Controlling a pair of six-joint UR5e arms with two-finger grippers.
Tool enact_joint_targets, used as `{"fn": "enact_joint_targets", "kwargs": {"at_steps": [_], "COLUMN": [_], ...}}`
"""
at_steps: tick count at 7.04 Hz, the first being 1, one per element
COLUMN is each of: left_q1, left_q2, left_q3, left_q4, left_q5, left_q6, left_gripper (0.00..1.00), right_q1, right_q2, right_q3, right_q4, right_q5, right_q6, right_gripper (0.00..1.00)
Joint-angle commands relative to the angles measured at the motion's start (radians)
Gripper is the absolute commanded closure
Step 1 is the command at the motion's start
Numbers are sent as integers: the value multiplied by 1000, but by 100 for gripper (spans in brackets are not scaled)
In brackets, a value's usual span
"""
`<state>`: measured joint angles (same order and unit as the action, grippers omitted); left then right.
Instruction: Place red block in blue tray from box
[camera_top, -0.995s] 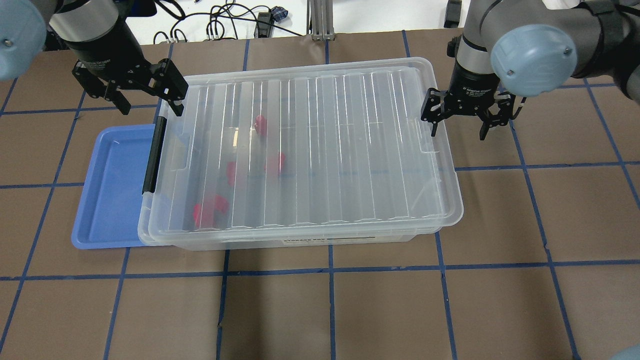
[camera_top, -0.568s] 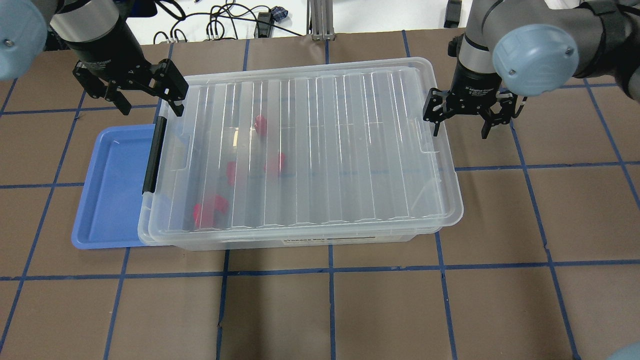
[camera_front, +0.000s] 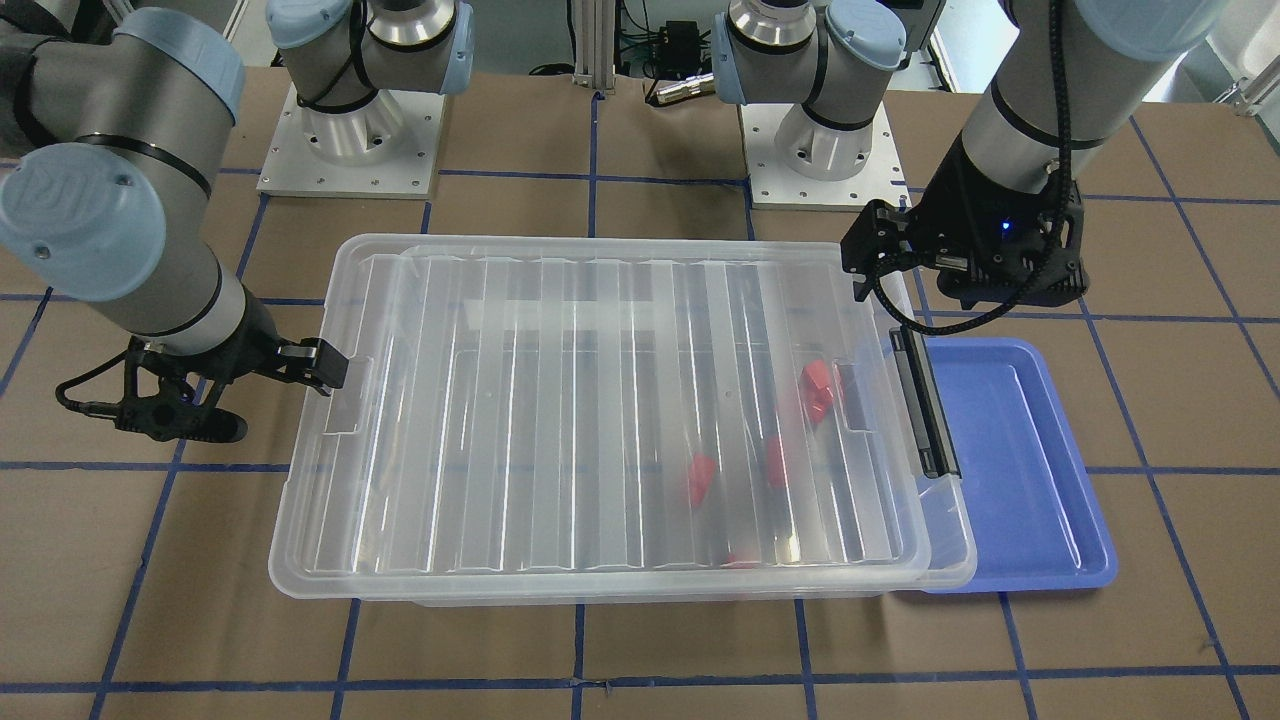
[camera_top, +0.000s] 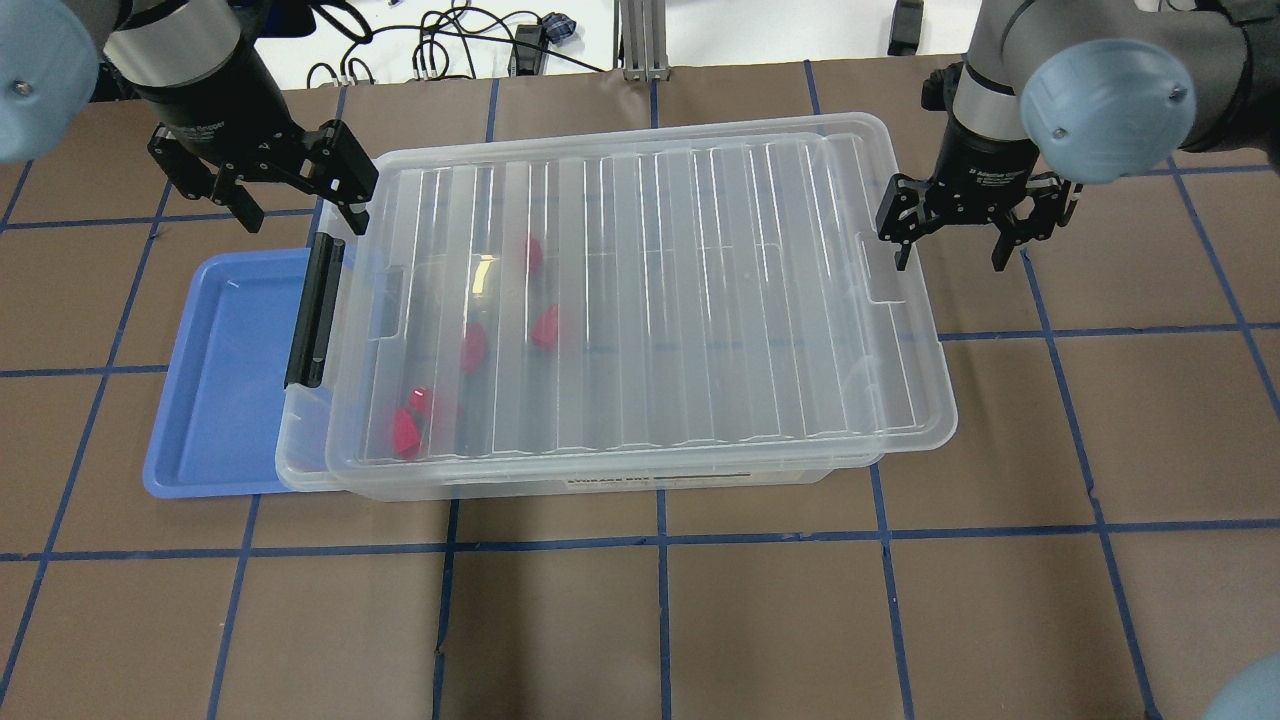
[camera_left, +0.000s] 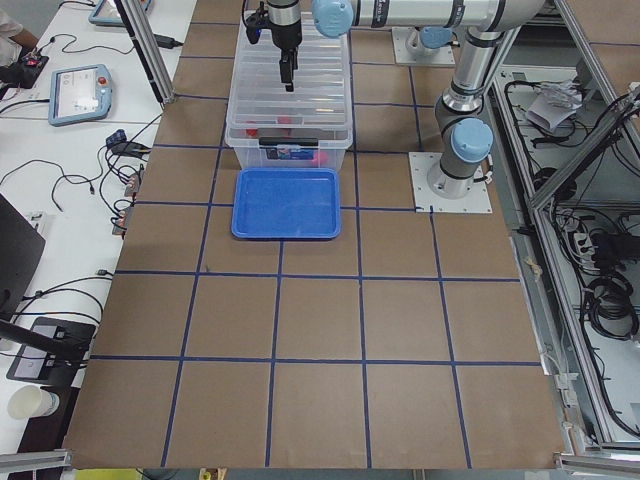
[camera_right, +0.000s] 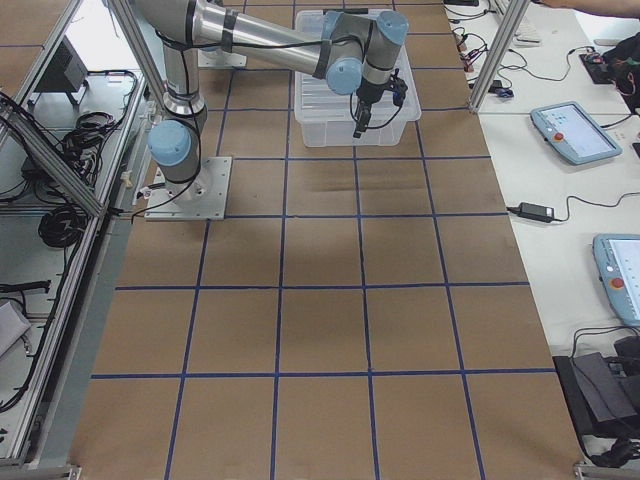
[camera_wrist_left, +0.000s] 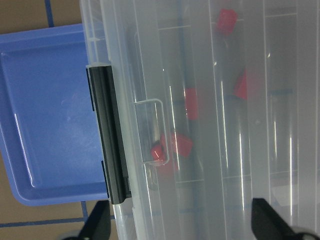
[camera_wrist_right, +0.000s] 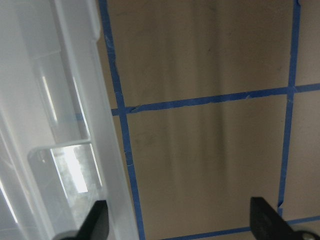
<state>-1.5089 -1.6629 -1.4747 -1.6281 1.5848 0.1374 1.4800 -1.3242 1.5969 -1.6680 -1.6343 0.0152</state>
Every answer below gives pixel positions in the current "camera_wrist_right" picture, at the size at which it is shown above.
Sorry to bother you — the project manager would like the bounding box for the clear plastic box lid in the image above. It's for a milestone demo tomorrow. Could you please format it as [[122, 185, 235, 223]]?
[[0, 0, 139, 240]]

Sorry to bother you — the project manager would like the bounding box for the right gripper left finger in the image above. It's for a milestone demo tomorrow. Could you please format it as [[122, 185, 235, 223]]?
[[75, 200, 110, 240]]

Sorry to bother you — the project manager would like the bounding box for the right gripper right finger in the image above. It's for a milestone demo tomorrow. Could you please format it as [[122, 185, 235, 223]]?
[[249, 197, 297, 240]]

